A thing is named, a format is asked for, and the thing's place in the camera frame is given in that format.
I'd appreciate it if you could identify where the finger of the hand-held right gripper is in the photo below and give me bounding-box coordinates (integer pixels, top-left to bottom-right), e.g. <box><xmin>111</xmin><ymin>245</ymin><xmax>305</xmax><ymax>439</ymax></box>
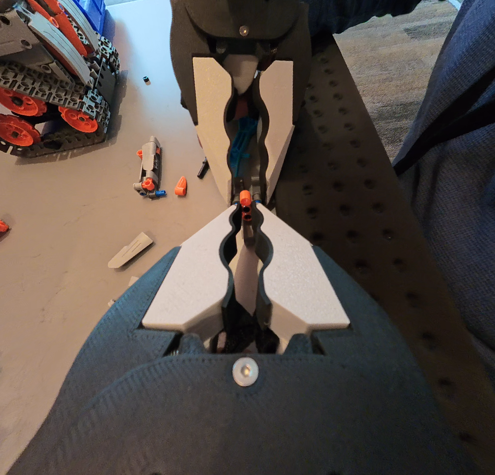
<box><xmin>257</xmin><ymin>60</ymin><xmax>297</xmax><ymax>205</ymax></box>
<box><xmin>193</xmin><ymin>57</ymin><xmax>237</xmax><ymax>205</ymax></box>

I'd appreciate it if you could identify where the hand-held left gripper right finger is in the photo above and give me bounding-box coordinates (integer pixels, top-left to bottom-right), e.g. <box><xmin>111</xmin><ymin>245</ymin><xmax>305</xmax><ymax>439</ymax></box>
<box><xmin>253</xmin><ymin>204</ymin><xmax>350</xmax><ymax>333</ymax></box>

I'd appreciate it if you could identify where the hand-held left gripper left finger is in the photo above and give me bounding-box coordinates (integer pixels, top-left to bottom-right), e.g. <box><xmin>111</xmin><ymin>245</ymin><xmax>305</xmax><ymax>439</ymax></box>
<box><xmin>142</xmin><ymin>206</ymin><xmax>243</xmax><ymax>333</ymax></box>

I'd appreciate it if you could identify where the grey orange brick claw assembly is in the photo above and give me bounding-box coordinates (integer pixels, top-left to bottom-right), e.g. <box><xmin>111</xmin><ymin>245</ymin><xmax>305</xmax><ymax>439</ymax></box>
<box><xmin>233</xmin><ymin>175</ymin><xmax>264</xmax><ymax>248</ymax></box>

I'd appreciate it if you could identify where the grey white orange brick arm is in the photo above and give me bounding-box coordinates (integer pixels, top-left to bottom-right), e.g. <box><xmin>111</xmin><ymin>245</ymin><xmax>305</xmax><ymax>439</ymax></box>
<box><xmin>133</xmin><ymin>136</ymin><xmax>167</xmax><ymax>200</ymax></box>

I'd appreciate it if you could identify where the cyan plastic brick tool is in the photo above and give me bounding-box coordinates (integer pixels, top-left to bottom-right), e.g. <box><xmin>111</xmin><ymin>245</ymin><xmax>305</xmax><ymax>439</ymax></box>
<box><xmin>228</xmin><ymin>116</ymin><xmax>259</xmax><ymax>178</ymax></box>

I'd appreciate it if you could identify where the white curved blade panel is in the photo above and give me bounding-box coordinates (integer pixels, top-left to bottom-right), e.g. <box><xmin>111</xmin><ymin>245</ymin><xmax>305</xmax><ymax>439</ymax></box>
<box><xmin>107</xmin><ymin>232</ymin><xmax>154</xmax><ymax>269</ymax></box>

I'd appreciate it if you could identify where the black perforated pad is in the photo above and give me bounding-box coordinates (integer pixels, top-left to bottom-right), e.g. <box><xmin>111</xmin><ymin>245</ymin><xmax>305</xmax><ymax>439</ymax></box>
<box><xmin>276</xmin><ymin>34</ymin><xmax>495</xmax><ymax>475</ymax></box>

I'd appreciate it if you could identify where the grey tracked toy robot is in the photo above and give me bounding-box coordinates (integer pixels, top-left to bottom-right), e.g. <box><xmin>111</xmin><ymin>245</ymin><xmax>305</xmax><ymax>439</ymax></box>
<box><xmin>0</xmin><ymin>0</ymin><xmax>121</xmax><ymax>159</ymax></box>

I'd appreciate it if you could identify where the black shoulder strap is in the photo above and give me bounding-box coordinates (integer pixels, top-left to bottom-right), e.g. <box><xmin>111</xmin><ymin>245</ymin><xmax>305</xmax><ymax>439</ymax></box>
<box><xmin>392</xmin><ymin>80</ymin><xmax>495</xmax><ymax>177</ymax></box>

